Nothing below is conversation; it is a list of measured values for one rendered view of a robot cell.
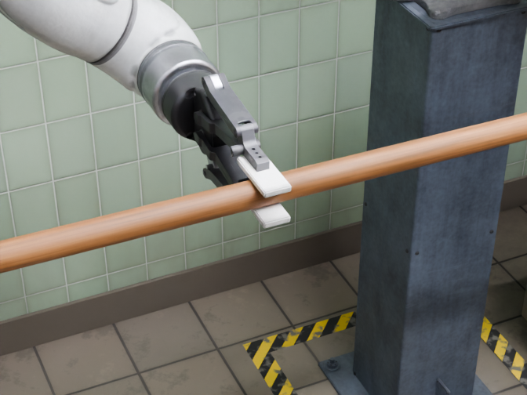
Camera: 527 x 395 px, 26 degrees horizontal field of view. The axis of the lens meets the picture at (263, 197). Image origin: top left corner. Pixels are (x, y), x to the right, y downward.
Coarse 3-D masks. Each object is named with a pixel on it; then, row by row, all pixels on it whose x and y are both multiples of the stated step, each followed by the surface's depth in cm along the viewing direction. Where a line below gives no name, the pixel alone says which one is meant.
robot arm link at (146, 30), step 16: (144, 0) 135; (144, 16) 134; (160, 16) 135; (176, 16) 139; (128, 32) 132; (144, 32) 133; (160, 32) 134; (176, 32) 136; (192, 32) 138; (128, 48) 133; (144, 48) 134; (96, 64) 135; (112, 64) 134; (128, 64) 134; (128, 80) 136
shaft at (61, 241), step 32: (480, 128) 125; (512, 128) 126; (352, 160) 119; (384, 160) 120; (416, 160) 122; (224, 192) 114; (256, 192) 115; (288, 192) 116; (96, 224) 110; (128, 224) 110; (160, 224) 112; (192, 224) 114; (0, 256) 106; (32, 256) 107; (64, 256) 109
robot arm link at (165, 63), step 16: (160, 48) 133; (176, 48) 132; (192, 48) 133; (144, 64) 133; (160, 64) 131; (176, 64) 130; (192, 64) 130; (208, 64) 131; (144, 80) 133; (160, 80) 130; (144, 96) 134; (160, 96) 131; (160, 112) 132
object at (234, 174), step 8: (200, 136) 127; (200, 144) 127; (208, 144) 126; (208, 152) 126; (216, 152) 125; (224, 152) 125; (216, 160) 125; (224, 160) 124; (232, 160) 124; (224, 168) 123; (232, 168) 123; (240, 168) 123; (224, 176) 124; (232, 176) 122; (240, 176) 122
